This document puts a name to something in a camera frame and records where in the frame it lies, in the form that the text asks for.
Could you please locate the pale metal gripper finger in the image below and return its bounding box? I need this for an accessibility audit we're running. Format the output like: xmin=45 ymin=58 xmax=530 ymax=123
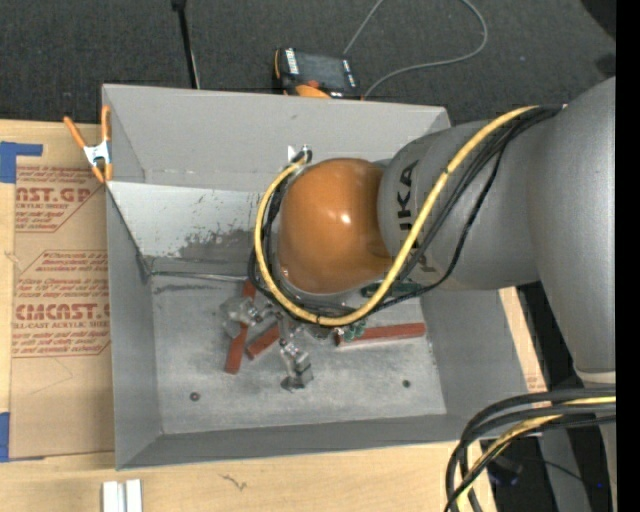
xmin=219 ymin=296 xmax=272 ymax=338
xmin=279 ymin=340 xmax=315 ymax=391

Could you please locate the red-brown flat block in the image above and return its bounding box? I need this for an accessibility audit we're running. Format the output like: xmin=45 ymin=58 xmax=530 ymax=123
xmin=223 ymin=278 xmax=258 ymax=375
xmin=243 ymin=323 xmax=282 ymax=361
xmin=333 ymin=322 xmax=427 ymax=349

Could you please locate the grey metal bin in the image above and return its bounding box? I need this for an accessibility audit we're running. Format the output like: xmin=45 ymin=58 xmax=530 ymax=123
xmin=101 ymin=83 xmax=531 ymax=472

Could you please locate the brown cardboard board red print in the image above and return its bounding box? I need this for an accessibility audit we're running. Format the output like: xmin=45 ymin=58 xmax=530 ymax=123
xmin=0 ymin=118 xmax=117 ymax=462

